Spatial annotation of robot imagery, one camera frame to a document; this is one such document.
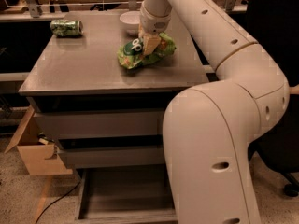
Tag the black office chair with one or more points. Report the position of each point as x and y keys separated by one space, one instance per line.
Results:
x=275 y=25

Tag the green soda can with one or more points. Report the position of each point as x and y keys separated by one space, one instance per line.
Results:
x=66 y=28

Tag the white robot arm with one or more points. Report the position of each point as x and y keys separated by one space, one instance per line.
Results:
x=207 y=128

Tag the grey middle drawer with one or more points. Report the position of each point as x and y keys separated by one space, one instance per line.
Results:
x=112 y=157

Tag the grey drawer cabinet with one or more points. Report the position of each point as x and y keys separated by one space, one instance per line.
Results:
x=81 y=75

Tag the green rice chip bag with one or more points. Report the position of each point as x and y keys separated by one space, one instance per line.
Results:
x=132 y=54

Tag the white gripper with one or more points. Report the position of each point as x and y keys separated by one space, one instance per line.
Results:
x=152 y=24

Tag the grey top drawer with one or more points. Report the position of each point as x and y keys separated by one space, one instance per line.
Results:
x=94 y=125

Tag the cardboard box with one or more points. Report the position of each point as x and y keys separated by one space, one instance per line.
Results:
x=38 y=154

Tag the open grey bottom drawer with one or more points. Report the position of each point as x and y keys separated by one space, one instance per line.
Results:
x=125 y=195

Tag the white ceramic bowl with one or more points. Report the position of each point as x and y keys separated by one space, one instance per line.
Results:
x=130 y=22

